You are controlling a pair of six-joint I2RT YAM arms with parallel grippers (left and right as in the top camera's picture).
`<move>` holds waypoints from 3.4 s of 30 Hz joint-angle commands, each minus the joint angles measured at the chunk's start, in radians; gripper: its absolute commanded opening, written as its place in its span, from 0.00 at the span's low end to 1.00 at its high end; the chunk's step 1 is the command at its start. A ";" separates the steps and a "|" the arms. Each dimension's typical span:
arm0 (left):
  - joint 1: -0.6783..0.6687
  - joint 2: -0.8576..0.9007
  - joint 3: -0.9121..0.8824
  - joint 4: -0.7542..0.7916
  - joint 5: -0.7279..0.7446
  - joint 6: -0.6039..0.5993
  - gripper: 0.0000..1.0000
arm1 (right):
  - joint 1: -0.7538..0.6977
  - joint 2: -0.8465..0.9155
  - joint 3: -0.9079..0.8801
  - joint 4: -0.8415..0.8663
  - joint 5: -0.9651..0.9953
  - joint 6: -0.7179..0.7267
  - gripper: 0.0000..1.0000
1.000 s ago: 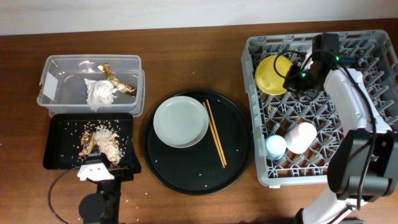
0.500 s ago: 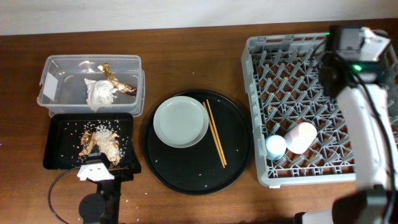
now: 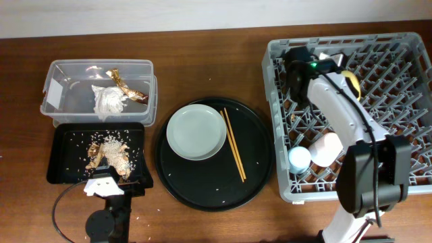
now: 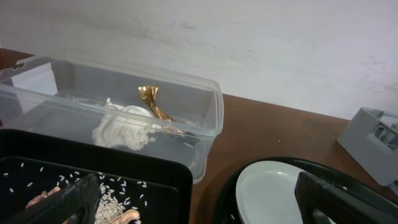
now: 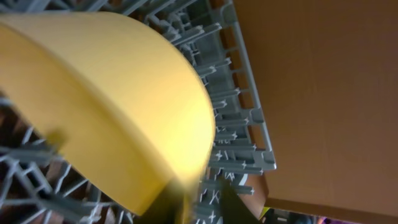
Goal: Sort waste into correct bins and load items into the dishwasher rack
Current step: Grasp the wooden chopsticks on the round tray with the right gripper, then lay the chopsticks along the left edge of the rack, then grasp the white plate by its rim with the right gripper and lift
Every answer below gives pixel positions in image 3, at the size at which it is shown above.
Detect grey plate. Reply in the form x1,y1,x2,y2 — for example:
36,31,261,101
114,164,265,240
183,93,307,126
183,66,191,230
166,104,227,161

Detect gold foil wrapper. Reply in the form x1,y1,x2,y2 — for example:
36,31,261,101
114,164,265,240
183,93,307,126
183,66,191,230
106,68,149,105

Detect white napkin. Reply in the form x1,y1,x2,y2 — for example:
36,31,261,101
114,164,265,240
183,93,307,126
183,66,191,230
92,85,128,121

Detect wooden chopstick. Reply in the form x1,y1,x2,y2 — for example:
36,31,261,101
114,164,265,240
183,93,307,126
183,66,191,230
219,111,245,183
223,107,247,181

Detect blue cup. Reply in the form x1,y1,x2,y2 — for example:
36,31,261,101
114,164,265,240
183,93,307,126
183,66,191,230
288,146,311,174

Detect pink cup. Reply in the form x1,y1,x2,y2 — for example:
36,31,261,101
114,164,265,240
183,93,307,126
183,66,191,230
308,132,343,167

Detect yellow bowl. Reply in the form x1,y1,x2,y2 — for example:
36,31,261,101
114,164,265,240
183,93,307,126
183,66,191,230
341,70,361,101

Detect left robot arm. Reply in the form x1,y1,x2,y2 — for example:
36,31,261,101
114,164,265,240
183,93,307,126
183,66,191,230
84,155,153,242

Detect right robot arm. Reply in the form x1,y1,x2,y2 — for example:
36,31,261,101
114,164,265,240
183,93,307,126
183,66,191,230
283,46,412,242

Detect grey dishwasher rack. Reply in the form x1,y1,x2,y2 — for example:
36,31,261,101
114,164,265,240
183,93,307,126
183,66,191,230
261,32,431,203

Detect food scraps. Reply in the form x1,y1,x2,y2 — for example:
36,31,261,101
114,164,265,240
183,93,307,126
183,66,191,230
85,135,132,180

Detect black rectangular tray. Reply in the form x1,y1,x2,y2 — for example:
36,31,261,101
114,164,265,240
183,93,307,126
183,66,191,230
47,122,144,184

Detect clear plastic bin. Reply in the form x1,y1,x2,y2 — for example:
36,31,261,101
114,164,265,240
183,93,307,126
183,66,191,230
40,59,158,126

